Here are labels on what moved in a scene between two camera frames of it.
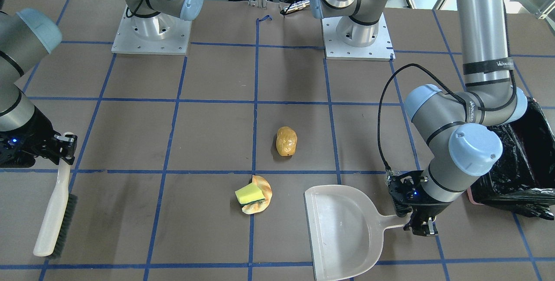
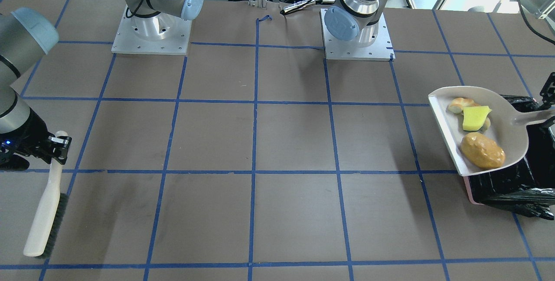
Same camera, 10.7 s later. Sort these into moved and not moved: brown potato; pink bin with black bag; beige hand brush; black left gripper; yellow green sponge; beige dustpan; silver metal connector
Moved: beige hand brush; beige dustpan; yellow green sponge; black left gripper; brown potato
Not moved: silver metal connector; pink bin with black bag
